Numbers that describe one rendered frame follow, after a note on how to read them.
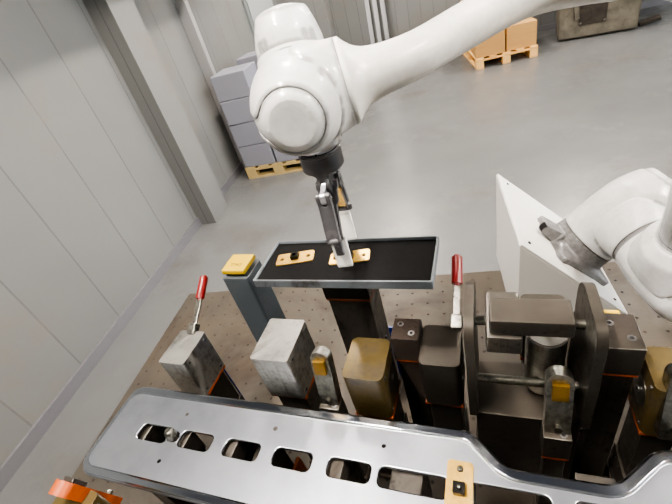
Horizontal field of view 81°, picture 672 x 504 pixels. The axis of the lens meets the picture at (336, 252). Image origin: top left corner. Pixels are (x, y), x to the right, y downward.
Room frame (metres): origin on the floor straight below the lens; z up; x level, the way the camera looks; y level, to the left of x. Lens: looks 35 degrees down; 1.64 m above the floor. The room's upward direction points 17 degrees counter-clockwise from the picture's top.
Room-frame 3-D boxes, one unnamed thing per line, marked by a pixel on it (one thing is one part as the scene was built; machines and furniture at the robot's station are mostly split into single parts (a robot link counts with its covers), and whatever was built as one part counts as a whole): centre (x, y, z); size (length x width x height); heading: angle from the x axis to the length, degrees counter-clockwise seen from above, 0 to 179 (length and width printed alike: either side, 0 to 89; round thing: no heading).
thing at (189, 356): (0.67, 0.38, 0.88); 0.12 x 0.07 x 0.36; 154
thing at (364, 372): (0.48, 0.00, 0.89); 0.12 x 0.08 x 0.38; 154
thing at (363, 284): (0.65, -0.01, 1.16); 0.37 x 0.14 x 0.02; 64
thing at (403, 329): (0.49, -0.08, 0.90); 0.05 x 0.05 x 0.40; 64
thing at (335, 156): (0.66, -0.02, 1.36); 0.08 x 0.07 x 0.09; 163
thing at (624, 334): (0.35, -0.37, 0.91); 0.07 x 0.05 x 0.42; 154
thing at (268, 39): (0.65, -0.02, 1.54); 0.13 x 0.11 x 0.16; 173
